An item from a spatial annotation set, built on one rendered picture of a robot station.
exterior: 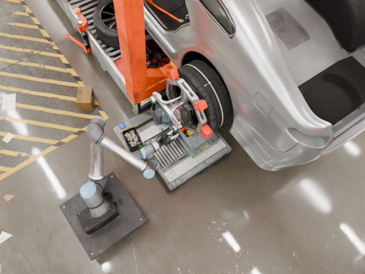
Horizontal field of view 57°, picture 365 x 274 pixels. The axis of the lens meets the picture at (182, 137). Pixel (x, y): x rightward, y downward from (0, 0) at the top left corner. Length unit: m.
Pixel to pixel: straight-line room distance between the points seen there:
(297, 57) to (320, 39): 0.35
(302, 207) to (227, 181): 0.84
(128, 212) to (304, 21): 2.56
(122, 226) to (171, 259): 0.61
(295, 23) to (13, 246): 3.53
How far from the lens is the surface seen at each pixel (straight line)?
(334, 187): 4.17
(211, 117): 2.91
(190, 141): 3.64
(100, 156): 3.03
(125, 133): 3.30
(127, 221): 3.30
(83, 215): 3.30
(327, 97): 3.54
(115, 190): 3.38
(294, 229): 3.85
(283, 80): 2.38
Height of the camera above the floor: 3.52
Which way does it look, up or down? 64 degrees down
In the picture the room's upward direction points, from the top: 9 degrees clockwise
